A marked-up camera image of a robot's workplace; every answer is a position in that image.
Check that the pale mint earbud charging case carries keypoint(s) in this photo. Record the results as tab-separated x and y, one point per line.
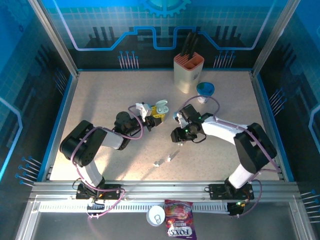
162	105

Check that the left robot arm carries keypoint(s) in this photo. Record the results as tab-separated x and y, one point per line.
82	145

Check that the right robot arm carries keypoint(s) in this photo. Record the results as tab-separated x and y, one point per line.
255	147

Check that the white earbud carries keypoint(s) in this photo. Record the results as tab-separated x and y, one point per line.
156	164
169	158

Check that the yogurt cup with blue lid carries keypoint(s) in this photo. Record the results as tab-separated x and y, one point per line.
205	88

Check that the cream knife block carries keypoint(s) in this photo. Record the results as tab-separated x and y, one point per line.
187	75

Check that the purple snack bag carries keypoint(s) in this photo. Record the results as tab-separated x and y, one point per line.
180	220

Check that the white can with pull tab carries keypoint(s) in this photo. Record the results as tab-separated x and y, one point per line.
155	216

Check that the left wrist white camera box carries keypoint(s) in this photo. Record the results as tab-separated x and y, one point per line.
143	110

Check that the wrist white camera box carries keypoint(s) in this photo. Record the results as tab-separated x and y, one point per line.
178	118
143	110

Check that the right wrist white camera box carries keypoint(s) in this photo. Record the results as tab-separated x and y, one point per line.
178	118

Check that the aluminium frame rail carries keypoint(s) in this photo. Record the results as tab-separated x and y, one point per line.
162	187

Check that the aluminium frame post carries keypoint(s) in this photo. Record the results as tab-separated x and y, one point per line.
275	37
52	37

